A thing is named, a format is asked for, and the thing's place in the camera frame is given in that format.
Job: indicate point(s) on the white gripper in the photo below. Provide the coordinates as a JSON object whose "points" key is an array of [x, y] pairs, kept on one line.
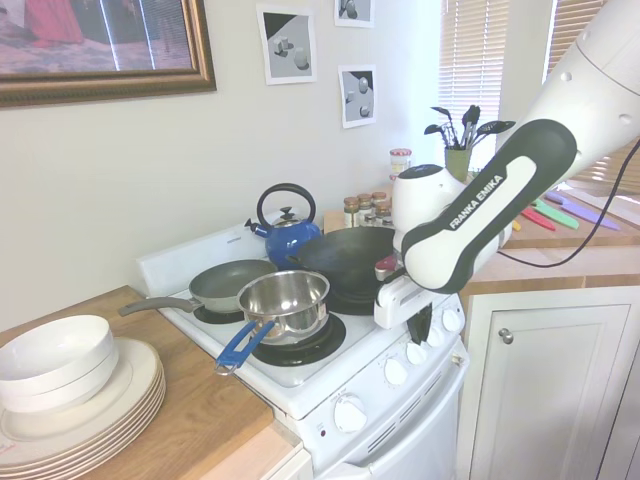
{"points": [[395, 307]]}

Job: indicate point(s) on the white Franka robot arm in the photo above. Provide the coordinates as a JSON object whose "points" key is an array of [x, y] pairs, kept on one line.
{"points": [[500, 200]]}

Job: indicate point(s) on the white electric stove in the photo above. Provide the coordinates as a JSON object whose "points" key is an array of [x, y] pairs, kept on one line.
{"points": [[325, 365]]}

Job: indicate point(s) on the white burner knob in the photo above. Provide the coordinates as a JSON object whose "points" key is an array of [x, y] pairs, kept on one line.
{"points": [[416, 354], [436, 337], [395, 372], [452, 321]]}

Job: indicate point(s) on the silver cabinet knob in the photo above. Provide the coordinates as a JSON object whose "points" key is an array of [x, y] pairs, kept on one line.
{"points": [[506, 336]]}

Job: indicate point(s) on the large black coil burner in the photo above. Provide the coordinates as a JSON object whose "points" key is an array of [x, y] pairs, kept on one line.
{"points": [[320, 350]]}

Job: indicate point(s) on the black wok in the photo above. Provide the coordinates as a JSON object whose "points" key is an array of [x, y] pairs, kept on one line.
{"points": [[340, 255]]}

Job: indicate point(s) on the large white oven knob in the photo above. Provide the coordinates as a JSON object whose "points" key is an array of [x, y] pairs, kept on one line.
{"points": [[350, 412]]}

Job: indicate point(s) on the brown lid spice jar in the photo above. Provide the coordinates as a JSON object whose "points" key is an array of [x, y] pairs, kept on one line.
{"points": [[383, 212], [365, 202], [351, 212], [378, 196]]}

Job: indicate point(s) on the white cabinet door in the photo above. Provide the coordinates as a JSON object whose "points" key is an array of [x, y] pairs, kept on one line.
{"points": [[550, 400]]}

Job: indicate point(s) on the red lid glass jar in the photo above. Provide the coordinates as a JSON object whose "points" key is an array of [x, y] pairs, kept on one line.
{"points": [[400, 161], [394, 176]]}

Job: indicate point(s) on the red knife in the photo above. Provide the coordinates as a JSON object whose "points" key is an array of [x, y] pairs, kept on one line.
{"points": [[540, 219]]}

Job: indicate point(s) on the green utensil holder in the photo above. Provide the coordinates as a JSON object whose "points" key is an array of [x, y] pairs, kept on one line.
{"points": [[457, 165]]}

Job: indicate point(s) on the green knife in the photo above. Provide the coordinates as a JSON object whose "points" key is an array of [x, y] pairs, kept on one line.
{"points": [[557, 214]]}

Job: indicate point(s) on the black slotted spatula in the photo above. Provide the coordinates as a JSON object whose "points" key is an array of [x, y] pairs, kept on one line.
{"points": [[434, 128]]}

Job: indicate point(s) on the purple knife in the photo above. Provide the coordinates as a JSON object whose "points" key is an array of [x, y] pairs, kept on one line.
{"points": [[582, 210]]}

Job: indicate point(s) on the grey frying pan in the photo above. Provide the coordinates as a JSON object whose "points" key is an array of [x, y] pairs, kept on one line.
{"points": [[225, 282]]}

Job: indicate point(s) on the small black coil burner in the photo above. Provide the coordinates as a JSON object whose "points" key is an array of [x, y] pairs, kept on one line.
{"points": [[210, 316]]}

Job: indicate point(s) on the black tongs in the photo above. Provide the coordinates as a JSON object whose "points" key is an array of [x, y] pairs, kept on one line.
{"points": [[470, 117]]}

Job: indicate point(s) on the black spoon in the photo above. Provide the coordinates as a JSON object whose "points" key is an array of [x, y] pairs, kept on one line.
{"points": [[442, 111]]}

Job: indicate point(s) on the narrow wooden window blind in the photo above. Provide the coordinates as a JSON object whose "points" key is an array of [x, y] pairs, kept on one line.
{"points": [[472, 50]]}

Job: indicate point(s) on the cream dinner plate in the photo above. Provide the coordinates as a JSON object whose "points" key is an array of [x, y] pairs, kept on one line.
{"points": [[137, 362], [133, 432], [132, 426], [134, 437], [135, 443], [131, 421]]}

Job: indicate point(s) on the large grey shapes paper print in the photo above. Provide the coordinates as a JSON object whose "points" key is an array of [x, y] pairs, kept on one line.
{"points": [[287, 45]]}

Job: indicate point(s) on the wide wooden window blind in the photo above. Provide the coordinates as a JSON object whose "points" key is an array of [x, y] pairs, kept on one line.
{"points": [[570, 30]]}

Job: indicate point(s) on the white bowl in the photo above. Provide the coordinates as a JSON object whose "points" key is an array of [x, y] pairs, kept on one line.
{"points": [[50, 350], [65, 397]]}

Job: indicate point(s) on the gold framed painting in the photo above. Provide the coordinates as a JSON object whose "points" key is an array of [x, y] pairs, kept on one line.
{"points": [[100, 35]]}

